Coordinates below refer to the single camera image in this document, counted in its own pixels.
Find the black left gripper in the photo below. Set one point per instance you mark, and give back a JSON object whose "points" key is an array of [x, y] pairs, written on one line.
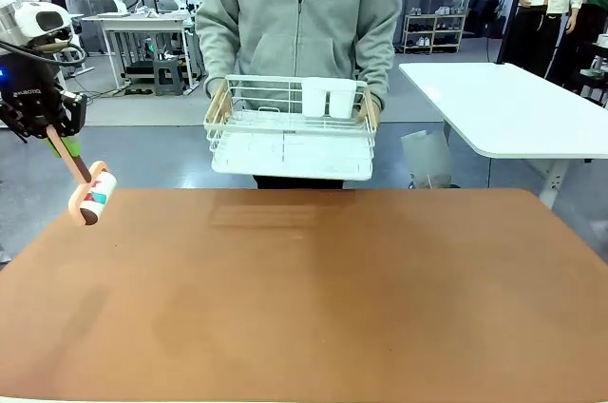
{"points": [[28, 84]]}

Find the white plastic cutlery holder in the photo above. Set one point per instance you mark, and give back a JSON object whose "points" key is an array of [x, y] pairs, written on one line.
{"points": [[328, 99]]}

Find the person's left forearm grey sleeve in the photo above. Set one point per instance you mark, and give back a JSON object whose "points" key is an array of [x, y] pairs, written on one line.
{"points": [[380, 61]]}

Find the person's right forearm grey sleeve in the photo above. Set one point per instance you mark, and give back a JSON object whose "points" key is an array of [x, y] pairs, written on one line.
{"points": [[214, 56]]}

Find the person's right hand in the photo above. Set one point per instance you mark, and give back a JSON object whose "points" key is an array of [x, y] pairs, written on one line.
{"points": [[227, 106]]}

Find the person's left hand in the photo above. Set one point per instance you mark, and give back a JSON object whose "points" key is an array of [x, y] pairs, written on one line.
{"points": [[371, 113]]}

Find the dark grey stool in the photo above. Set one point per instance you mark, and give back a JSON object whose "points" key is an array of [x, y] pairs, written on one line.
{"points": [[167, 75]]}

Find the white framed background table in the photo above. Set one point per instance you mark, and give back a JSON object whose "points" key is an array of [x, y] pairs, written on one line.
{"points": [[138, 20]]}

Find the black trousers of person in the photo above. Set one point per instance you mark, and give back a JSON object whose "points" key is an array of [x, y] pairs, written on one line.
{"points": [[299, 182]]}

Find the grey zip hoodie torso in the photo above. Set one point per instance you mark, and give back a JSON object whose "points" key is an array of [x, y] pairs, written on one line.
{"points": [[299, 27]]}

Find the grey paper bag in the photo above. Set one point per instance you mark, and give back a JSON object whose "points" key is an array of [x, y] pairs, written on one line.
{"points": [[427, 158]]}

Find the wooden shoe rack shelf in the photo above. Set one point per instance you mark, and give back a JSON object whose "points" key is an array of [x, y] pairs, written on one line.
{"points": [[434, 32]]}

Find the black bag on chair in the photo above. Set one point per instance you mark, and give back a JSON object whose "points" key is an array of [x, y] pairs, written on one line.
{"points": [[484, 15]]}

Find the large white table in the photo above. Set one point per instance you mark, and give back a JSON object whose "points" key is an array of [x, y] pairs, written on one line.
{"points": [[513, 108]]}

